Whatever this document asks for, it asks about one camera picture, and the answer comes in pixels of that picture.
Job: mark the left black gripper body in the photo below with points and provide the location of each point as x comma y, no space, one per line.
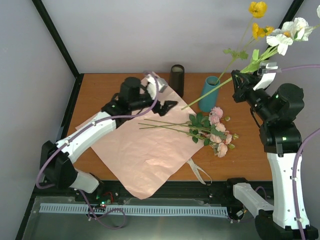
135,104

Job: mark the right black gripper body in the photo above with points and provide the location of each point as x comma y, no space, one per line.
240,96

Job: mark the pink bouquet wrapping paper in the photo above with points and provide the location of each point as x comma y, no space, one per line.
144,152

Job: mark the artificial flower bunch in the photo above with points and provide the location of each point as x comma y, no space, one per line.
209,129

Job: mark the cream printed ribbon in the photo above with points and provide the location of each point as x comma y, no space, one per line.
197,172

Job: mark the yellow artificial flower stem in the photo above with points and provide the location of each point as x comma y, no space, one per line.
252,34

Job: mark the white artificial flower stem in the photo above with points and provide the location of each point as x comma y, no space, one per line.
278,39

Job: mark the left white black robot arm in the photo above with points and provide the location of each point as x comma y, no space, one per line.
57,159

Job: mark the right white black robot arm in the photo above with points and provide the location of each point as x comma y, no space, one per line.
286,217

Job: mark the black cone vase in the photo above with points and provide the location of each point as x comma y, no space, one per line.
177,79

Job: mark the teal cone vase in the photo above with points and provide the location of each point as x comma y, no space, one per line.
208,102

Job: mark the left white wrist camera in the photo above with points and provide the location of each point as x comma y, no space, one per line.
155,84

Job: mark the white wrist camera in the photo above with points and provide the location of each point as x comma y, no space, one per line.
266,74
155,84

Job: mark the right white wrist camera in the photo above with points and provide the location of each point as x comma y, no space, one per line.
266,74

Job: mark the right black frame post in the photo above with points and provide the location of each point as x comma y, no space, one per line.
291,29

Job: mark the black frame post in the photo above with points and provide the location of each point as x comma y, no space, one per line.
47,20
291,29

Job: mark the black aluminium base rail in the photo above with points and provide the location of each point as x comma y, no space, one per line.
218,192

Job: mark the left black frame post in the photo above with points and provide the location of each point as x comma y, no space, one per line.
47,20

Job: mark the light blue cable duct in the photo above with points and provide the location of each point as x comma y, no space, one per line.
137,210

